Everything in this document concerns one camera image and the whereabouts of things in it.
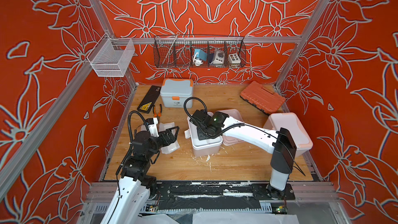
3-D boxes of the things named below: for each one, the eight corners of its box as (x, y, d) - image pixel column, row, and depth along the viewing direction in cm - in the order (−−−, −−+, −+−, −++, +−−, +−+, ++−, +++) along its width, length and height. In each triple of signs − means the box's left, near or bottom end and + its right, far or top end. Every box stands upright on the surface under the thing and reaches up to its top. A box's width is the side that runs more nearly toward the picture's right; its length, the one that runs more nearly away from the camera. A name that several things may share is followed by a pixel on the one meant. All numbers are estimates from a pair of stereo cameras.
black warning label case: (137, 111, 106) (136, 109, 104) (151, 86, 121) (151, 85, 119) (148, 113, 105) (147, 111, 103) (161, 88, 120) (161, 86, 118)
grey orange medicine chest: (163, 108, 107) (159, 94, 95) (166, 93, 117) (163, 78, 105) (192, 108, 107) (191, 94, 95) (192, 93, 117) (192, 78, 105)
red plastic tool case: (270, 118, 101) (273, 114, 97) (238, 96, 114) (239, 92, 110) (283, 104, 109) (286, 99, 105) (252, 85, 122) (253, 80, 118)
